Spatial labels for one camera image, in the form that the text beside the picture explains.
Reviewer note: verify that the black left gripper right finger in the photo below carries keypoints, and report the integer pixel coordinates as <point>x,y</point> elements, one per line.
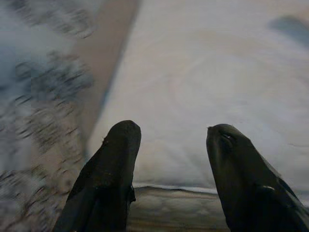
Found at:
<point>241,183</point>

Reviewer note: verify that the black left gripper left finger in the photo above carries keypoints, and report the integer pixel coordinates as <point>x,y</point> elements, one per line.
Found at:
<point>108,174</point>

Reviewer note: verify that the grey patterned printed headboard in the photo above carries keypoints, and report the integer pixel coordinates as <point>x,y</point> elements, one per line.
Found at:
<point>36,108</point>

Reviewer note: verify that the white quilted mattress pad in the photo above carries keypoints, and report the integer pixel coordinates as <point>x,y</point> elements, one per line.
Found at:
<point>193,72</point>

